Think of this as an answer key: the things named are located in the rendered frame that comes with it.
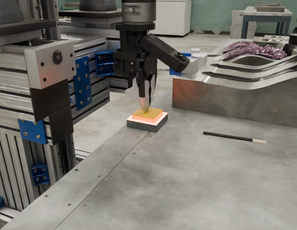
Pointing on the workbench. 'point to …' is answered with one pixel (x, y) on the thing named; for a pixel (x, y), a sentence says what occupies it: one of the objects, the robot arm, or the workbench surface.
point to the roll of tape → (295, 39)
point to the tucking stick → (235, 137)
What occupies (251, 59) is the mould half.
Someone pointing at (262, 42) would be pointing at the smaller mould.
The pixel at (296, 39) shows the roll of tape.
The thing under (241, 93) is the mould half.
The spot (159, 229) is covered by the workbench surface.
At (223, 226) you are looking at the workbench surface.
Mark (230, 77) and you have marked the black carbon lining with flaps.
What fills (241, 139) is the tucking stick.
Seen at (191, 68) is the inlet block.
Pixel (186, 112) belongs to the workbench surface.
